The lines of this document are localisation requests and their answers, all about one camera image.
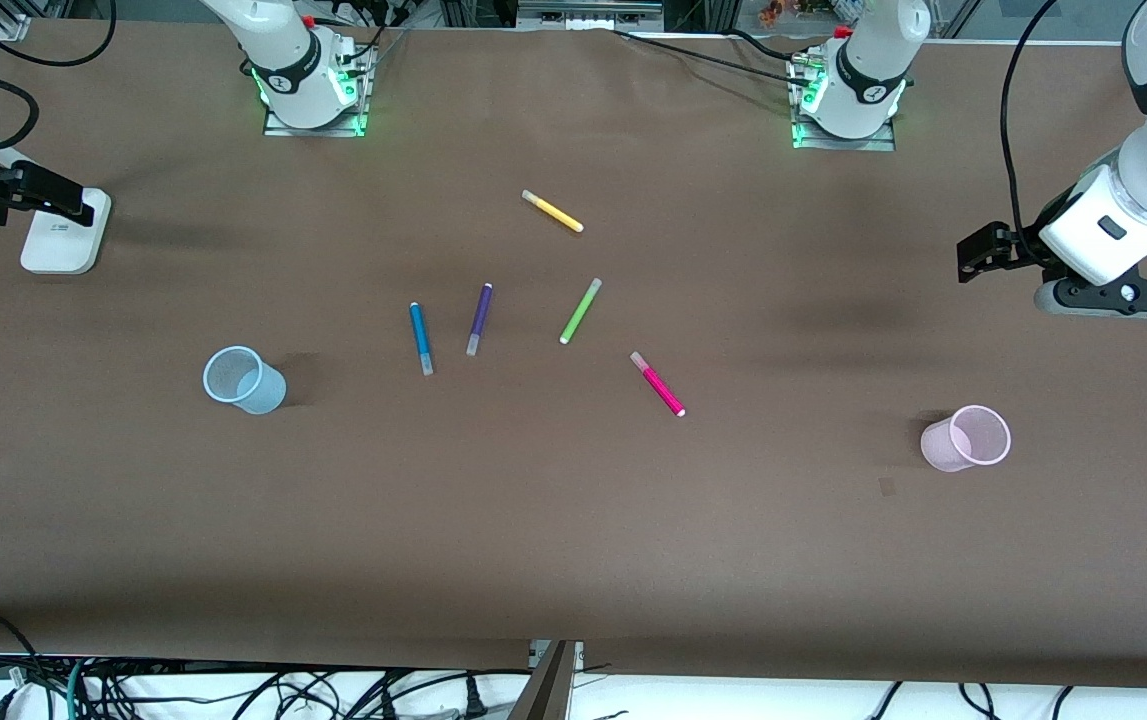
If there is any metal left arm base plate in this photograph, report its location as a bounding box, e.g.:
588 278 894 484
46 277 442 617
790 58 897 152

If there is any pink marker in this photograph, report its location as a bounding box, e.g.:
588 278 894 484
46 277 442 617
630 351 686 418

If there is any translucent blue plastic cup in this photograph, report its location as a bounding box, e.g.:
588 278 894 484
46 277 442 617
203 345 287 416

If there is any white desk lamp stand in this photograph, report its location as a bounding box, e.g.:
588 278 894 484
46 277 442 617
0 100 113 276

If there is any blue marker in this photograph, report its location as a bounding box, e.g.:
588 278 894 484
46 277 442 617
409 301 434 377

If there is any translucent pink plastic cup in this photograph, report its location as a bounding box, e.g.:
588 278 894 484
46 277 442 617
920 404 1012 473

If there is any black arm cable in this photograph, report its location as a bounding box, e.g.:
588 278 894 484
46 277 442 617
1000 0 1070 251
0 0 117 151

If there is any green marker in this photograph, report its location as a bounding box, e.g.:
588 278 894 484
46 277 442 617
559 278 603 346

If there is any black power cable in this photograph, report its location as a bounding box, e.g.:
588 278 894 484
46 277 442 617
613 28 819 86

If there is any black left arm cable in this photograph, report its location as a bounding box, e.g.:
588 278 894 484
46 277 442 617
1000 0 1070 251

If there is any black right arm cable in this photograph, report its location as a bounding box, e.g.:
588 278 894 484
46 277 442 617
0 0 117 151

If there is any yellow marker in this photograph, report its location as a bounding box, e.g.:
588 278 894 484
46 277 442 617
521 189 585 234

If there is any purple marker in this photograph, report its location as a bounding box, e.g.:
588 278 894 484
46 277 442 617
466 283 494 357

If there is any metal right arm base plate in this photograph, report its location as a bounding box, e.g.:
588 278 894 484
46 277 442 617
263 40 371 138

